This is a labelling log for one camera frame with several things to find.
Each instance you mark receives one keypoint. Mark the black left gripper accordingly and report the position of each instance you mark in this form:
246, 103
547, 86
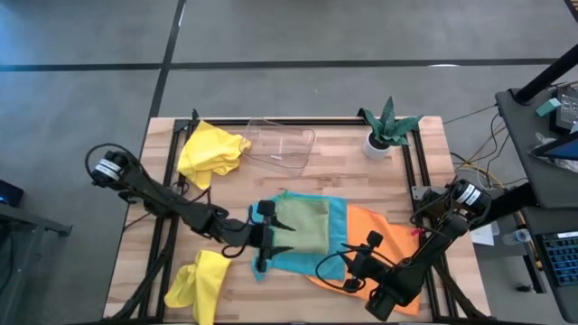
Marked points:
253, 237

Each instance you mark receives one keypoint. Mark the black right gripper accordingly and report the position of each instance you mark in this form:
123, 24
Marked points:
370, 271

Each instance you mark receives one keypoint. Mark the green microfiber towel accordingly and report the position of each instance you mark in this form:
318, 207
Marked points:
307, 225

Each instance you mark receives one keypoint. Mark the blue microfiber towel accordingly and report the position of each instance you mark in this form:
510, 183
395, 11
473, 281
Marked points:
336, 234

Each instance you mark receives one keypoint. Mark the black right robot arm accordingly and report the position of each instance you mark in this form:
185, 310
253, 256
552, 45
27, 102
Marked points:
420, 266

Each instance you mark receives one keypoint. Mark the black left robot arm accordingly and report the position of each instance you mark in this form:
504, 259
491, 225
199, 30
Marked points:
153, 194

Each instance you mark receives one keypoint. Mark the orange microfiber towel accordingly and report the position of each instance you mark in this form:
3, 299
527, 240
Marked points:
366, 221

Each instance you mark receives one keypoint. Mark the yellow microfiber towel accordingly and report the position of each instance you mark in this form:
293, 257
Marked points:
207, 149
198, 280

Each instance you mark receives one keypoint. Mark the small red tag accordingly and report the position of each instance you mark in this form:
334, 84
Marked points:
417, 231

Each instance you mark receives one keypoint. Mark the clear plastic bin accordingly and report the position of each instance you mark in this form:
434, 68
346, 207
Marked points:
280, 144

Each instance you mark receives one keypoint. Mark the white plant pot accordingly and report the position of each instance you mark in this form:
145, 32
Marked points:
372, 151

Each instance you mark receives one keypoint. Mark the white paper sheet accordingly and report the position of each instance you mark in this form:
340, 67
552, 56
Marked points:
487, 234

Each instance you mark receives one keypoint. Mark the artificial green plant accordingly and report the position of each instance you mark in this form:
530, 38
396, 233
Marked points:
388, 124

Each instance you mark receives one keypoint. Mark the clear water bottle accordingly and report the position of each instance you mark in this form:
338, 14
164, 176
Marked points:
519, 236

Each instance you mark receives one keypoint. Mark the black support beam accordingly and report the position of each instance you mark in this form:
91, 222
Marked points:
510, 203

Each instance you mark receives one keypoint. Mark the black side desk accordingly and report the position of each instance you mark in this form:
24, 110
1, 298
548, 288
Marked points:
546, 189

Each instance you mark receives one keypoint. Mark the keyboard with coloured keys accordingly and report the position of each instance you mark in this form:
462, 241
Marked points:
564, 259

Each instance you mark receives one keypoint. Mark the dark tablet screen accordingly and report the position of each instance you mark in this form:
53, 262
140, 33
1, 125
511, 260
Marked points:
557, 151

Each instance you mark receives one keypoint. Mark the small teal box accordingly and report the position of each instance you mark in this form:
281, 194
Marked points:
548, 107

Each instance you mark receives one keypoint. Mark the black electronic device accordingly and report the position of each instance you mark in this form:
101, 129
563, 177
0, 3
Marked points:
566, 108

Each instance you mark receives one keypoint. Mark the black metal pole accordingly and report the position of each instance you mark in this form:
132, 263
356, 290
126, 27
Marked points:
546, 74

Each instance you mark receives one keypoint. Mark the black device with blue light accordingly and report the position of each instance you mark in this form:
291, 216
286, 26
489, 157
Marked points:
9, 194

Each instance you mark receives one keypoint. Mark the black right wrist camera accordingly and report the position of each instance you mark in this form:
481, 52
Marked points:
375, 238

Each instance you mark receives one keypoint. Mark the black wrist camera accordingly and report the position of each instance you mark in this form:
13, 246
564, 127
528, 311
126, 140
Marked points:
375, 238
266, 208

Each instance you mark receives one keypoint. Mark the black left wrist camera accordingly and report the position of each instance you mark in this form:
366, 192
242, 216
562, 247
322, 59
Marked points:
266, 208

